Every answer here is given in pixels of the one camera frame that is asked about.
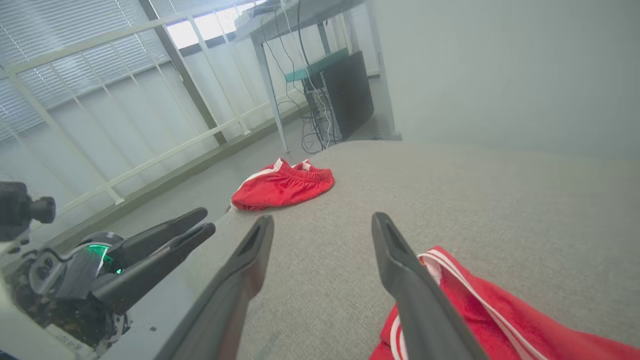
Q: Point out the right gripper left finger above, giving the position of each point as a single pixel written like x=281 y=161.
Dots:
x=225 y=300

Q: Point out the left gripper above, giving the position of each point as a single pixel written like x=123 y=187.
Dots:
x=75 y=270

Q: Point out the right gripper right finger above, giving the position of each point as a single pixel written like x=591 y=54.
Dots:
x=425 y=310

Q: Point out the red jersey white sleeves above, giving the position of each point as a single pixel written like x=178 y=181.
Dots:
x=500 y=320

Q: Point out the red shorts black print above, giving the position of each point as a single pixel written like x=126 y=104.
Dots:
x=285 y=187

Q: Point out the white metal railing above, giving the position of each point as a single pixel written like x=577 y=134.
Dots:
x=116 y=199

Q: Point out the grey metal desk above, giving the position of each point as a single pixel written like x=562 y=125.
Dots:
x=270 y=85

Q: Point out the black computer tower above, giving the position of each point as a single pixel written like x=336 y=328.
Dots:
x=350 y=95

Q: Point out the teal shelf board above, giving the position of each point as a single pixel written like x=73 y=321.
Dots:
x=305 y=74

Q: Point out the white window blinds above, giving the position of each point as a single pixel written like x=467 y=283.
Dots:
x=50 y=30

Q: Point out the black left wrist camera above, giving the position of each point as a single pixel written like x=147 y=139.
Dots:
x=20 y=210

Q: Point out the dark window frame post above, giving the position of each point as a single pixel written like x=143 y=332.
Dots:
x=185 y=75

